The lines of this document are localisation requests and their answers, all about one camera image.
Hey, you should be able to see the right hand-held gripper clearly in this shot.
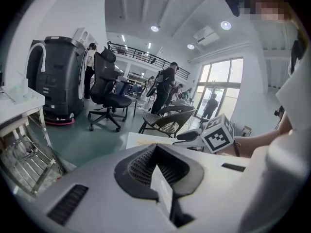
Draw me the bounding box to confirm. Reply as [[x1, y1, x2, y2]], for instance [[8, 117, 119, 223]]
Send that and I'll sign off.
[[172, 114, 235, 154]]

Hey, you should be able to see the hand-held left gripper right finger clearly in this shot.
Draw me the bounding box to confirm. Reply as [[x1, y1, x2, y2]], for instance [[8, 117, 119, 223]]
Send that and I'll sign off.
[[156, 143, 253, 233]]

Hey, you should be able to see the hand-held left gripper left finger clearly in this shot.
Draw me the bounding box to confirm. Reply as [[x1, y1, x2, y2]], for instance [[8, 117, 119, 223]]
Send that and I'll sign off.
[[36, 143, 174, 233]]

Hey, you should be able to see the pale yellow sheet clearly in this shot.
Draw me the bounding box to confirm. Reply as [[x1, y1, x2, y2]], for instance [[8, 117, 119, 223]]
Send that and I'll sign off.
[[137, 137, 176, 146]]

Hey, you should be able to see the person's right forearm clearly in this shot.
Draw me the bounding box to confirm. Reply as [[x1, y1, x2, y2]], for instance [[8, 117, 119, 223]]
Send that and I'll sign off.
[[218, 119, 294, 159]]

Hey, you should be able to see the dark metal frame stand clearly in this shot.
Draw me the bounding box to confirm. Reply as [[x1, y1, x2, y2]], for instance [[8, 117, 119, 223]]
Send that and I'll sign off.
[[0, 105, 67, 198]]

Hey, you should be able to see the small white sink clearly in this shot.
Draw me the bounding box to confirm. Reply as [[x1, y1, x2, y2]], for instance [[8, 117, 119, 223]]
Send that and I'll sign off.
[[0, 85, 46, 132]]

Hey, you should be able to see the brown wicker chair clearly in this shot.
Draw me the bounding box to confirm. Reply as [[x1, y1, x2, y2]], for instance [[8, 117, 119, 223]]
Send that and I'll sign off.
[[138, 105, 196, 139]]

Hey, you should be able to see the glass door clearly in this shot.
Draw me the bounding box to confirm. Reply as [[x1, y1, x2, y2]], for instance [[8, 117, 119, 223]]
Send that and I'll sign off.
[[194, 56, 244, 119]]

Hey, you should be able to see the black tripod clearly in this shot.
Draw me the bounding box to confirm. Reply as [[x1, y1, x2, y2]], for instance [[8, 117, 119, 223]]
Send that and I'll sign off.
[[274, 105, 285, 131]]

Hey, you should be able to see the black mezzanine railing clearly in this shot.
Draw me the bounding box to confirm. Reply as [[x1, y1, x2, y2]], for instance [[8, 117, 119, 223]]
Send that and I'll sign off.
[[107, 40, 190, 80]]

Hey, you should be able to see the black office chair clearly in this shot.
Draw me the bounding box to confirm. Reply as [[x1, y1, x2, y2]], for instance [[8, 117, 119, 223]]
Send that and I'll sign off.
[[87, 47, 134, 133]]

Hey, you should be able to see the black cleaning machine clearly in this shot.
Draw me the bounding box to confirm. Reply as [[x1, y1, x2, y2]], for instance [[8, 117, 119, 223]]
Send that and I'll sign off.
[[25, 35, 86, 126]]

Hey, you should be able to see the ceiling air conditioner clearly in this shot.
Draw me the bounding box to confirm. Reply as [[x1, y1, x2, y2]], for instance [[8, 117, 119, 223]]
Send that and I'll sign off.
[[193, 25, 221, 46]]

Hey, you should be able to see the person's white garment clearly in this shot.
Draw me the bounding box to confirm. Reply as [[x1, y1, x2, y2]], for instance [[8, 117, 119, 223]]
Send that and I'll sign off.
[[276, 39, 311, 137]]

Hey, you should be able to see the white gooseneck faucet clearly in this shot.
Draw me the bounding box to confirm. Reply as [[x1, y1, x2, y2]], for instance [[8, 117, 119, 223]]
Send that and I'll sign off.
[[26, 42, 47, 87]]

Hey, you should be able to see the white arched panel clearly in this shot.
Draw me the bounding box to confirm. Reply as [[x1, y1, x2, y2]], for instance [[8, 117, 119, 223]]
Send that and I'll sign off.
[[73, 27, 98, 49]]

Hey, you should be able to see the person's head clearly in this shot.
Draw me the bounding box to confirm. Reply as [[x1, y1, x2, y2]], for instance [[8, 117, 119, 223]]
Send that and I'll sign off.
[[242, 0, 301, 28]]

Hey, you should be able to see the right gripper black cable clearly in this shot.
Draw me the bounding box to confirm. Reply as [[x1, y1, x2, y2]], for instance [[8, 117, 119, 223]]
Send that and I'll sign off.
[[232, 139, 242, 158]]

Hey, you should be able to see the black head-worn camera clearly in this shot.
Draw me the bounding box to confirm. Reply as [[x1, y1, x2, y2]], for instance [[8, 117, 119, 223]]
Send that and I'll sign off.
[[224, 0, 242, 17]]

